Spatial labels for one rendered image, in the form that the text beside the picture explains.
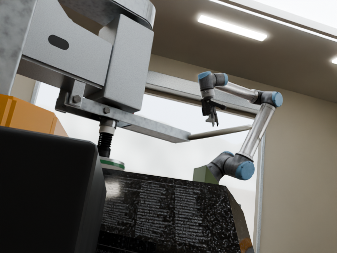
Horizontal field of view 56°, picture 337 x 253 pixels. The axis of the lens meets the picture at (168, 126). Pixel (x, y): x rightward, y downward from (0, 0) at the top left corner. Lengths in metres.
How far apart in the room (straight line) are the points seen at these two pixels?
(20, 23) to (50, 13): 0.79
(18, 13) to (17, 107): 0.31
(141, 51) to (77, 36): 0.31
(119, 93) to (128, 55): 0.19
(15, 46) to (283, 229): 7.15
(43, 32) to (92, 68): 0.23
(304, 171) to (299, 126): 1.05
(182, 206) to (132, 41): 0.80
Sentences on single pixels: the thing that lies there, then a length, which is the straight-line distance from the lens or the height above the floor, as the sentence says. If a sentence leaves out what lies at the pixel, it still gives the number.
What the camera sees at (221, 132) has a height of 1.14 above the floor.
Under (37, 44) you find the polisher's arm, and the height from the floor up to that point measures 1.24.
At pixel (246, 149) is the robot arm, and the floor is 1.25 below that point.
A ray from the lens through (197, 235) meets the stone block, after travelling 1.02.
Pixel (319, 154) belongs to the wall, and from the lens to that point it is 8.26.
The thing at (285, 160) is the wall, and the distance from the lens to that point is 7.63.
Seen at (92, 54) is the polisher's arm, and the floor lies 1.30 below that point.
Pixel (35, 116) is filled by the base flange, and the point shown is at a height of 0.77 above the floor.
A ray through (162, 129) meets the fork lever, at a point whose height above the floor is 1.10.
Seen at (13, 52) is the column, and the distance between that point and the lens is 0.58.
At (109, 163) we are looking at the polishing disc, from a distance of 1.33.
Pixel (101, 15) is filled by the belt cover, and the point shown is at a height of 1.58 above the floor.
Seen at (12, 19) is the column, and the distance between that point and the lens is 0.61.
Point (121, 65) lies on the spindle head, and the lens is 1.44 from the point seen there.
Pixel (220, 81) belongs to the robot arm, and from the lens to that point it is 2.14.
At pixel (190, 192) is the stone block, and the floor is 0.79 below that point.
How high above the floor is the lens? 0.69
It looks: 16 degrees up
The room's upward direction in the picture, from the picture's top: 8 degrees clockwise
